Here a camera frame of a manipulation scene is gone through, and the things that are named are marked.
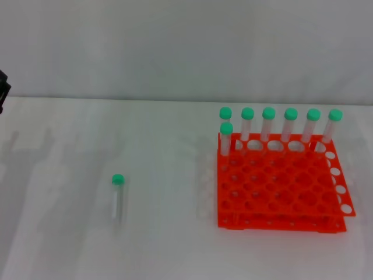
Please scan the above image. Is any orange test tube rack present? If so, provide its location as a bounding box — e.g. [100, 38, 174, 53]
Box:
[217, 132, 357, 234]

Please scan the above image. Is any green-capped clear test tube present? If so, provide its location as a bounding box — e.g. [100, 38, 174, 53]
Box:
[219, 106, 233, 125]
[300, 108, 321, 145]
[316, 108, 343, 152]
[220, 122, 234, 156]
[280, 107, 298, 144]
[260, 107, 276, 144]
[111, 173, 126, 231]
[240, 107, 255, 150]

